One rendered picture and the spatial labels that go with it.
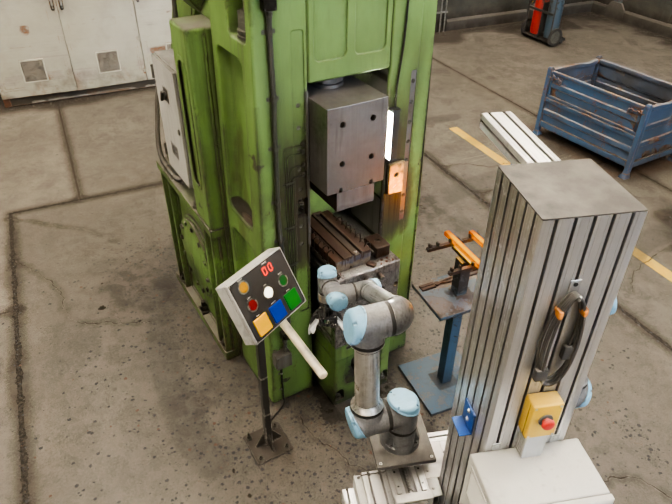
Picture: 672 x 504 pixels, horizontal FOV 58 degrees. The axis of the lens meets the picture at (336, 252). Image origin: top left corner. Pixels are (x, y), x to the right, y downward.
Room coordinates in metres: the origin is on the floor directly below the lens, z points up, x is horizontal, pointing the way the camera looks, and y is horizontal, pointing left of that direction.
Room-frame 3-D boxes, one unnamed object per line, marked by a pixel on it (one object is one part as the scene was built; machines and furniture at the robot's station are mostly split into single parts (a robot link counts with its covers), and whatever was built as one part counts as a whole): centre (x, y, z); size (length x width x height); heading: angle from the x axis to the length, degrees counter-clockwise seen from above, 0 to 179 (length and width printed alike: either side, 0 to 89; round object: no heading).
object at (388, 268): (2.57, -0.02, 0.69); 0.56 x 0.38 x 0.45; 31
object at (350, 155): (2.56, -0.01, 1.57); 0.42 x 0.39 x 0.40; 31
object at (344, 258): (2.53, 0.02, 0.96); 0.42 x 0.20 x 0.09; 31
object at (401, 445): (1.42, -0.25, 0.87); 0.15 x 0.15 x 0.10
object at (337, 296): (1.77, -0.01, 1.23); 0.11 x 0.11 x 0.08; 18
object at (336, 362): (2.57, -0.02, 0.23); 0.55 x 0.37 x 0.47; 31
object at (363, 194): (2.53, 0.02, 1.32); 0.42 x 0.20 x 0.10; 31
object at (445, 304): (2.45, -0.65, 0.69); 0.40 x 0.30 x 0.02; 113
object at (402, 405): (1.42, -0.24, 0.98); 0.13 x 0.12 x 0.14; 108
